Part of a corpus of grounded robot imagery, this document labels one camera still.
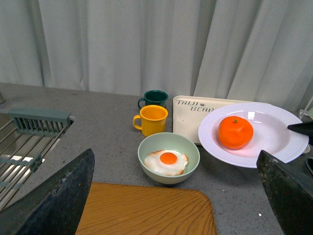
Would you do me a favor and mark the fake fried egg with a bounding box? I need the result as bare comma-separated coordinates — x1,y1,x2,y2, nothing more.
144,150,189,176

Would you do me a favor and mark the white round plate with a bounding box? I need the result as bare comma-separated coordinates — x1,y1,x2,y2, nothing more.
198,102,309,168

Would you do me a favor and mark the light green bowl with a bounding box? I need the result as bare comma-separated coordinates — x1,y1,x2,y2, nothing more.
137,132,200,185

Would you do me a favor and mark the orange mandarin fruit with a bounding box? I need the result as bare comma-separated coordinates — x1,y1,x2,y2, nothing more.
217,116,254,150

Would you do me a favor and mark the yellow mug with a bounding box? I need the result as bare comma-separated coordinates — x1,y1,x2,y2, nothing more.
133,105,168,137

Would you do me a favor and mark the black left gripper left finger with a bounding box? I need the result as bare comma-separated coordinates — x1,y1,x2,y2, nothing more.
0,149,95,235

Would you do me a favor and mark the dark green mug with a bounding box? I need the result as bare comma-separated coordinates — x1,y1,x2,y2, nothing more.
137,90,168,109

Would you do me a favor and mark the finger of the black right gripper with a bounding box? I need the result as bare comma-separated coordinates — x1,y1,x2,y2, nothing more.
288,121,313,135

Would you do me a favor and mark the beige bear serving tray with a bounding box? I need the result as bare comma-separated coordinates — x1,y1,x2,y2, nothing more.
173,95,280,151

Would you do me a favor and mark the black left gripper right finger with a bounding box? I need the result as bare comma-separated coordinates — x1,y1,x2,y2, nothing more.
256,150,313,235

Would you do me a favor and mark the clear acrylic cup rack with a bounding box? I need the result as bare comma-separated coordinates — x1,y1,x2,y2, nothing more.
298,96,313,121

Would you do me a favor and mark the wooden cutting board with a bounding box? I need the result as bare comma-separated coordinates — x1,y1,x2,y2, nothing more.
76,182,218,235

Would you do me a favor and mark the grey sink drying rack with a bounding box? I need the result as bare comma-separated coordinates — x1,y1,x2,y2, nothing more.
0,108,73,209

